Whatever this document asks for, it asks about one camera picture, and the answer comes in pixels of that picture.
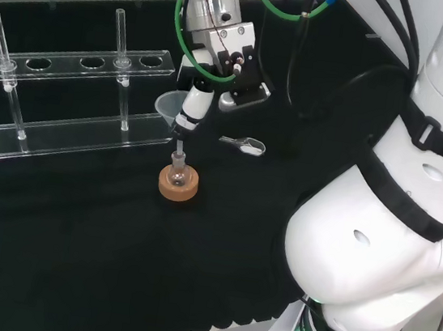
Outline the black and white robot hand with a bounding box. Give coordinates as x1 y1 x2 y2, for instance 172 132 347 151
168 12 283 152

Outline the translucent plastic funnel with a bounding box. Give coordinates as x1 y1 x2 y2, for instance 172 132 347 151
148 87 194 157

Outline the clear weighing funnel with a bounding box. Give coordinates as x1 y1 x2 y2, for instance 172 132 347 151
217 132 268 159

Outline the clear round-bottom flask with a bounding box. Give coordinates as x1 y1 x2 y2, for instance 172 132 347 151
165 149 192 189

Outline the clear acrylic funnel stand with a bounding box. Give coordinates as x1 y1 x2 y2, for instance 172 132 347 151
0 0 191 187

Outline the black bench cloth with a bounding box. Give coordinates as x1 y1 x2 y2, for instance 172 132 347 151
0 0 429 331

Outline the thick black cable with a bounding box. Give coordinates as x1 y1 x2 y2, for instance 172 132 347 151
283 0 322 111

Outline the green cable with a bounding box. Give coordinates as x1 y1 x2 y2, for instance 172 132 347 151
165 0 339 98

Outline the brown cork ring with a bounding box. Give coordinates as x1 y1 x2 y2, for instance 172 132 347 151
155 160 202 206

